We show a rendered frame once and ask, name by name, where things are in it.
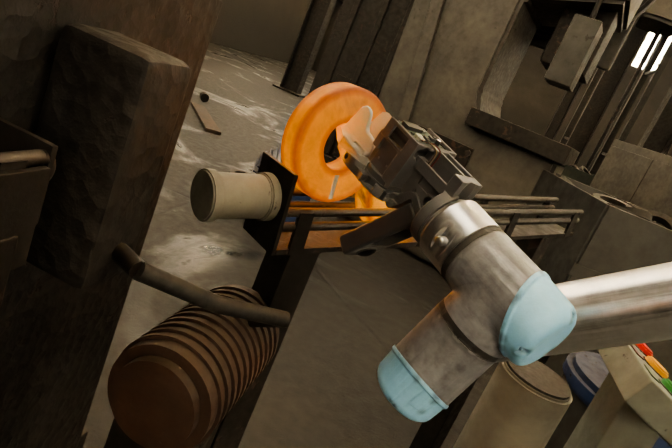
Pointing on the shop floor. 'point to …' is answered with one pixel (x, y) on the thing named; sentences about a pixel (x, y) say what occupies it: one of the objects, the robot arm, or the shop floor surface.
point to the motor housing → (186, 376)
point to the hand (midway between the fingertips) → (343, 130)
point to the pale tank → (661, 11)
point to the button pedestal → (625, 405)
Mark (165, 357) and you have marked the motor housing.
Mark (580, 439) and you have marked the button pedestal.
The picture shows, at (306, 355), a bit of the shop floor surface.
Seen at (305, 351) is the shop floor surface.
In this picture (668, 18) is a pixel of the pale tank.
